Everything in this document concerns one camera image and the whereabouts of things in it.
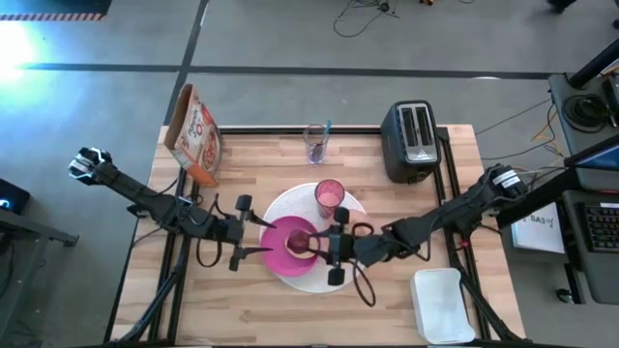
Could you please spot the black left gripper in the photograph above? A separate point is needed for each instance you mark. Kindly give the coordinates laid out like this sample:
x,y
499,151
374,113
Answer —
x,y
232,229

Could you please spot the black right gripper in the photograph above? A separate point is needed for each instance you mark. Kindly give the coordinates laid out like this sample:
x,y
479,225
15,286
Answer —
x,y
341,249

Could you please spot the brown toast slice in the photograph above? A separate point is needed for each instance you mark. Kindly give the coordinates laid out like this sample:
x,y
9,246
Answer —
x,y
303,256

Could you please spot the red apple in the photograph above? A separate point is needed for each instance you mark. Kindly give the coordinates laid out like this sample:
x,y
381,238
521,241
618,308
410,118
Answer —
x,y
299,241

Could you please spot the pink plastic plate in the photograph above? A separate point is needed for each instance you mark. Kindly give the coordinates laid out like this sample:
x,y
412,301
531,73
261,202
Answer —
x,y
275,261

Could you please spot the red faceted tumbler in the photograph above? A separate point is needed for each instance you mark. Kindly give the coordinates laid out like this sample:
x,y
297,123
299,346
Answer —
x,y
330,198

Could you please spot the clear glass tumbler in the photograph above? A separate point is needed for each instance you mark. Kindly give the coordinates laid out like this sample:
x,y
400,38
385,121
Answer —
x,y
309,145

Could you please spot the pumpkin cereal box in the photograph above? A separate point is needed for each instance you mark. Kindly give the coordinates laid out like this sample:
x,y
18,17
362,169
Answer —
x,y
198,140

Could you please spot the black two-slot toaster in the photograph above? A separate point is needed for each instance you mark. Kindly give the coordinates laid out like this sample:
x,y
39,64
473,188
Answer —
x,y
401,164

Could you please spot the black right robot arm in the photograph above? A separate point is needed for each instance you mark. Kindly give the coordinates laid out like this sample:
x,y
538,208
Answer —
x,y
450,212

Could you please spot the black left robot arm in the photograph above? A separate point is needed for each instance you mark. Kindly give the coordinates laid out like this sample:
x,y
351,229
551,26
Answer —
x,y
140,198

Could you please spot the white round woven placemat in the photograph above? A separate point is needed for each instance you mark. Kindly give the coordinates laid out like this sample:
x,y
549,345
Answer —
x,y
295,200

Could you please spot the white rectangular tray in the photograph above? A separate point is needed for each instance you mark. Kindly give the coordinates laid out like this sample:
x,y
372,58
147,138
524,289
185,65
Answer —
x,y
442,309

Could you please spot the white paper sheet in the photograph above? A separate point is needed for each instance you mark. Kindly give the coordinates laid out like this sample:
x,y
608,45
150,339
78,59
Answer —
x,y
537,237

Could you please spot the grey metal stand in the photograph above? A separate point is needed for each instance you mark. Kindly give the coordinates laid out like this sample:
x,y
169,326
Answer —
x,y
29,227

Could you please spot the black box with blue light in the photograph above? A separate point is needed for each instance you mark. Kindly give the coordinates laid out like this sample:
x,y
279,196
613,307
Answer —
x,y
14,193

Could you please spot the black caster wheel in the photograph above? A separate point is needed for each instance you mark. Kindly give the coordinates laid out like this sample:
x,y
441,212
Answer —
x,y
563,296

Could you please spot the black keyboard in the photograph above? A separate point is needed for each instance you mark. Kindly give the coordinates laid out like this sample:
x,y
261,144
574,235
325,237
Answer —
x,y
602,227

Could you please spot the grey side desk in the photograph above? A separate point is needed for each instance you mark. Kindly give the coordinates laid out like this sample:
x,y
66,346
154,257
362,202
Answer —
x,y
556,87

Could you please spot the laptop computer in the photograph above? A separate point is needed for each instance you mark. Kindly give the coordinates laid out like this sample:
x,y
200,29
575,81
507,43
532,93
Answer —
x,y
599,159

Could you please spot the striped hazard floor mat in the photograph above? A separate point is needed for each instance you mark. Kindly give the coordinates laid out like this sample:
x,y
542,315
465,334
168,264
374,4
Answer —
x,y
48,6

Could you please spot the black pole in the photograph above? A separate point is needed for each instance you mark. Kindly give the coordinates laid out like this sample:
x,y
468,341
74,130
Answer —
x,y
595,65

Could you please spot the black table frame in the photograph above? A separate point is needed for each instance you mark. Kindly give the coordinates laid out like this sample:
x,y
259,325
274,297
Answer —
x,y
271,130

